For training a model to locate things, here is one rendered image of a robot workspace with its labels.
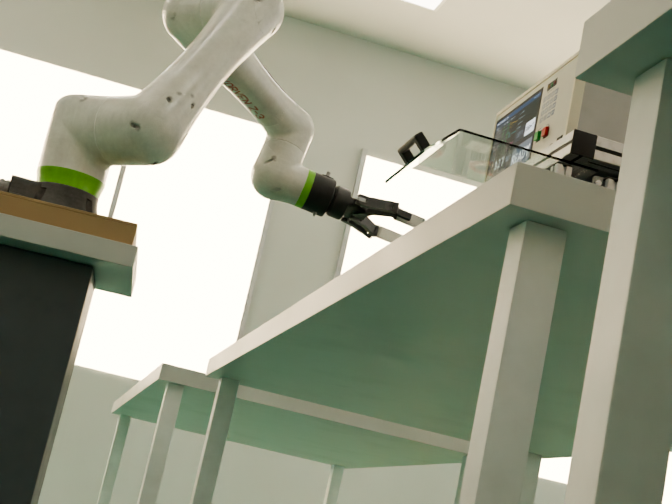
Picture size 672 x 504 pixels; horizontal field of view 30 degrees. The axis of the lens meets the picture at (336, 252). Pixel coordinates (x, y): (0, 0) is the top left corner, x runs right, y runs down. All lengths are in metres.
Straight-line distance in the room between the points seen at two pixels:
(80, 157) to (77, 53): 4.97
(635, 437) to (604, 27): 0.31
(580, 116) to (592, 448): 1.58
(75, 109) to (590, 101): 0.97
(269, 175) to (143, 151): 0.63
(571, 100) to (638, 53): 1.47
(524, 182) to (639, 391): 0.52
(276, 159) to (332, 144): 4.53
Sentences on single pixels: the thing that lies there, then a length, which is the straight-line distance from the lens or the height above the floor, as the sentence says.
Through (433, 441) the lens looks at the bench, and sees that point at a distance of 3.98.
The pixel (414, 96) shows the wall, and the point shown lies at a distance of 7.64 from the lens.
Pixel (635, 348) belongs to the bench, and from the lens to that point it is 0.89.
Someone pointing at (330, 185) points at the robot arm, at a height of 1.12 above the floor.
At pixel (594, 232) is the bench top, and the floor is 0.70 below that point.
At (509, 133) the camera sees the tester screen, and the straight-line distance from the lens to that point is 2.72.
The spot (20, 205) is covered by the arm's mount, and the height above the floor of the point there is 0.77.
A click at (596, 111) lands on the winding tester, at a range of 2.44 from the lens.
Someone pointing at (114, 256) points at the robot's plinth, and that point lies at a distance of 2.23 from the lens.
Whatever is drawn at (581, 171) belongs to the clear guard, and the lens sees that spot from 2.32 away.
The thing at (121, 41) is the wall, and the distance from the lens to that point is 7.38.
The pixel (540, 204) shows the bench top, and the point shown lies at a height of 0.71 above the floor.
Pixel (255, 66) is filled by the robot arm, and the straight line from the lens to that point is 2.79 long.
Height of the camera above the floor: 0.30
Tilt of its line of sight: 13 degrees up
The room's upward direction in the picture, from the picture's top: 12 degrees clockwise
